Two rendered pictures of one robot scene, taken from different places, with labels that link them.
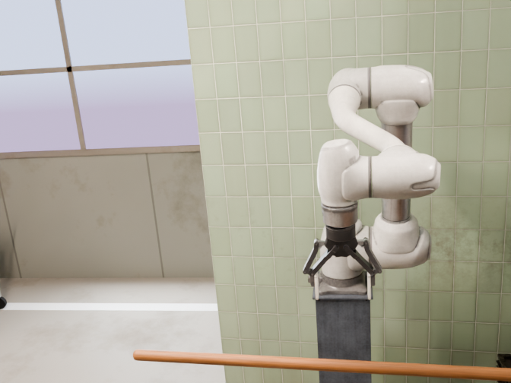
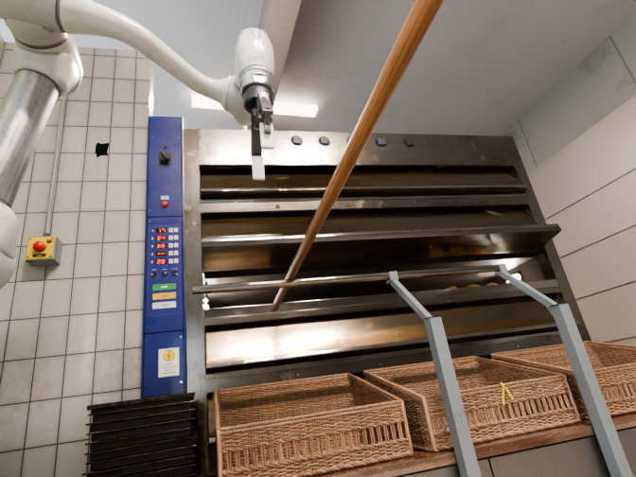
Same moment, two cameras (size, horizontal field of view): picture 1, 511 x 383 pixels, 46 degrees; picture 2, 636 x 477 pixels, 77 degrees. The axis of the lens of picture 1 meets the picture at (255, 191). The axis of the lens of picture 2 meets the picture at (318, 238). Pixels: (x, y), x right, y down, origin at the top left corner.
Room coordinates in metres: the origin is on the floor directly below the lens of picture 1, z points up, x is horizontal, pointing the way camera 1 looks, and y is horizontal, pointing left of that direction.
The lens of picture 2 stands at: (1.73, 0.56, 0.77)
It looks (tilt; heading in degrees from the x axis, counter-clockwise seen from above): 22 degrees up; 241
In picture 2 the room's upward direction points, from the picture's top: 8 degrees counter-clockwise
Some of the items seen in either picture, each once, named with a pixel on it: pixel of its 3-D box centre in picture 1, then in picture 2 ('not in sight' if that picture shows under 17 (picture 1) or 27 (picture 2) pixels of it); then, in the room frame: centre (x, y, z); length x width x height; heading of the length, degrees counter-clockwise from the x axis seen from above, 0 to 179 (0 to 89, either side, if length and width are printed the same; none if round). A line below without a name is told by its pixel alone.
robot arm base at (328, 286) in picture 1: (337, 276); not in sight; (2.07, -0.28, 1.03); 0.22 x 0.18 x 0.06; 80
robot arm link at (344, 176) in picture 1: (344, 171); (254, 60); (1.41, -0.22, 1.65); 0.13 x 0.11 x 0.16; 78
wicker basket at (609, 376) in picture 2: not in sight; (591, 372); (-0.04, -0.50, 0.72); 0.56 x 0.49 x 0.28; 166
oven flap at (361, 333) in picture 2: not in sight; (407, 326); (0.51, -0.91, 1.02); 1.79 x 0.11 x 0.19; 166
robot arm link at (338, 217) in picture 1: (339, 212); (256, 87); (1.42, -0.21, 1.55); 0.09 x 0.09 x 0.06
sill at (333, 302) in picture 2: not in sight; (398, 298); (0.51, -0.93, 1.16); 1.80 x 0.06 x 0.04; 166
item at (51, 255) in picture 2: not in sight; (44, 251); (1.98, -1.22, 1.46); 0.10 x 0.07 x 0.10; 166
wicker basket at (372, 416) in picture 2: not in sight; (300, 418); (1.15, -0.79, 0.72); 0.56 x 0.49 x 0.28; 168
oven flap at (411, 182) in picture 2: not in sight; (375, 180); (0.51, -0.91, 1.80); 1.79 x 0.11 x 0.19; 166
